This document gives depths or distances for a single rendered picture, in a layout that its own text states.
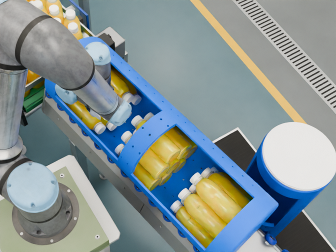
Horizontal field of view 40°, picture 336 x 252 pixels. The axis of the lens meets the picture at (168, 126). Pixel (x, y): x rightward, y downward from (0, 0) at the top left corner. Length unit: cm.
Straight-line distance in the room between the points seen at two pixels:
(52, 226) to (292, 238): 157
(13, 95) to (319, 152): 114
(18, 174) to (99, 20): 230
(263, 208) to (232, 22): 224
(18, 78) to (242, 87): 224
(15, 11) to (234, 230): 85
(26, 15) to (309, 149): 117
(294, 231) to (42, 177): 171
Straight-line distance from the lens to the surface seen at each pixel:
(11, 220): 142
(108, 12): 345
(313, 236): 266
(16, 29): 96
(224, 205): 146
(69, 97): 133
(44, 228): 134
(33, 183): 120
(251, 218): 141
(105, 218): 145
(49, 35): 94
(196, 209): 150
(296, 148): 178
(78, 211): 139
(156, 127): 148
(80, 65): 97
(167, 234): 173
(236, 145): 274
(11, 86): 108
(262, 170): 175
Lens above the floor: 253
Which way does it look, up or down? 60 degrees down
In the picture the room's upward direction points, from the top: 10 degrees clockwise
